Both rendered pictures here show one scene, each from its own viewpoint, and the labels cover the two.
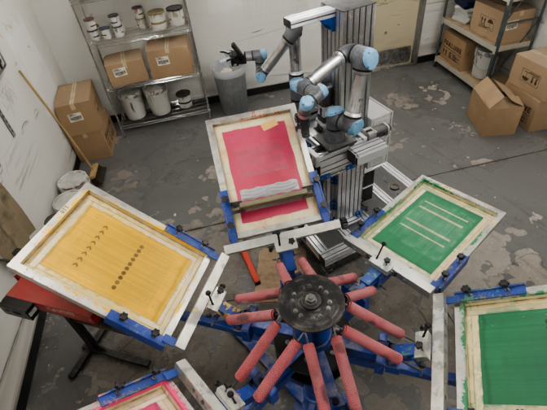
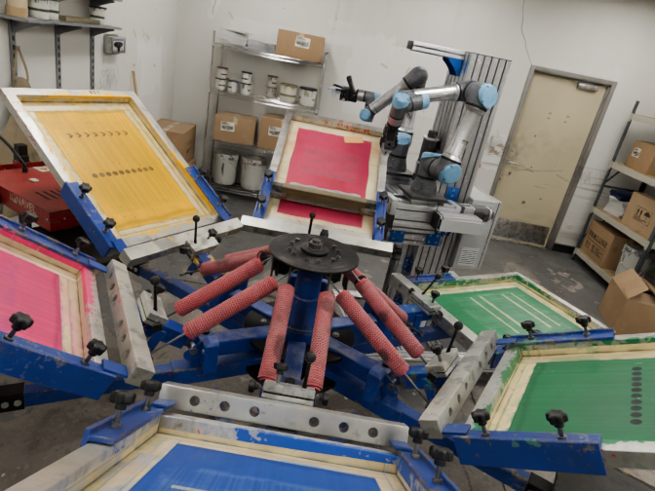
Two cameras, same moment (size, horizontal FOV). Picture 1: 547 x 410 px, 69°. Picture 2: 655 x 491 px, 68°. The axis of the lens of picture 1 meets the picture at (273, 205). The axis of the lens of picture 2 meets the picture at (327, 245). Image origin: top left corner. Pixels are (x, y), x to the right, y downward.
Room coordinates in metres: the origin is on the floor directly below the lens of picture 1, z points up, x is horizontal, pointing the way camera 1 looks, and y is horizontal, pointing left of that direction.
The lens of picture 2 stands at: (-0.43, -0.31, 1.93)
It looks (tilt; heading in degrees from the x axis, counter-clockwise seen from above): 22 degrees down; 6
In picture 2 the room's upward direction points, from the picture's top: 11 degrees clockwise
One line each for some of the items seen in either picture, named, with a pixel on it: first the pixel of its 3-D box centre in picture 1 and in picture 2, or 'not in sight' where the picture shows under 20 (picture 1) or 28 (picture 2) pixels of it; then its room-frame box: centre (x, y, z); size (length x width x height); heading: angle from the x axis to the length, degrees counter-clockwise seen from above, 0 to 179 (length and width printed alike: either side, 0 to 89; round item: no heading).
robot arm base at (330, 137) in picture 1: (334, 132); (424, 183); (2.31, -0.48, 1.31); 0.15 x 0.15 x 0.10
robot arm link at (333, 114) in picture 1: (335, 117); (431, 164); (2.30, -0.48, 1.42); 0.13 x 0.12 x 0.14; 36
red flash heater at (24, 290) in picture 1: (73, 276); (60, 192); (1.52, 1.21, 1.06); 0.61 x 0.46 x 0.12; 68
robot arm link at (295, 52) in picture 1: (295, 54); (410, 109); (2.90, -0.30, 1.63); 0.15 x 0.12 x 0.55; 177
